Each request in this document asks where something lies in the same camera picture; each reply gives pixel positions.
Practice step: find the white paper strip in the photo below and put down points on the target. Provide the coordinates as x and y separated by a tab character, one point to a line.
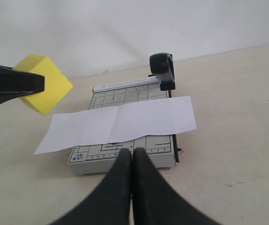
122	123

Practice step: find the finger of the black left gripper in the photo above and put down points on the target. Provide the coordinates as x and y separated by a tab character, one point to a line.
16	84

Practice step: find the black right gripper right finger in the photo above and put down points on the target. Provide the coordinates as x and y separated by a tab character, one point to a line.
155	202

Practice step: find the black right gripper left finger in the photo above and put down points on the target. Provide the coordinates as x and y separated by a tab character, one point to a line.
109	202

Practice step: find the yellow foam cube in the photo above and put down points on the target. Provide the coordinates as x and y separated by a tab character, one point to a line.
56	84

